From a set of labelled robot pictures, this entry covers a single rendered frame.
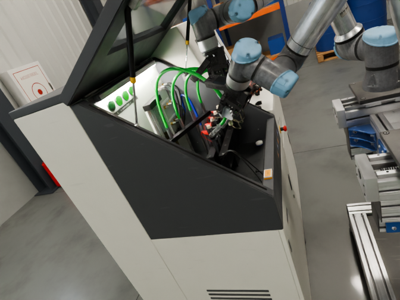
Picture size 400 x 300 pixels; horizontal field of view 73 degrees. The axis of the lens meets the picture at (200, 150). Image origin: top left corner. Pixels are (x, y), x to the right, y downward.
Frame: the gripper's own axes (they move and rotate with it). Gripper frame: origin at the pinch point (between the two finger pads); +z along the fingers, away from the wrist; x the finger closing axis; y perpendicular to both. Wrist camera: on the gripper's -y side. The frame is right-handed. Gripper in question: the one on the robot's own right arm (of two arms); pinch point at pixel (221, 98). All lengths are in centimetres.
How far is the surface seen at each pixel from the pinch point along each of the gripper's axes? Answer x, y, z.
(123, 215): -34, -48, 28
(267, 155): -5.7, 13.0, 28.1
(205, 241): -34, -17, 48
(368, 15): 453, 164, 68
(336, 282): -1, 29, 123
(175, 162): -33.7, -13.4, 7.5
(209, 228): -34, -12, 40
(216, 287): -34, -23, 79
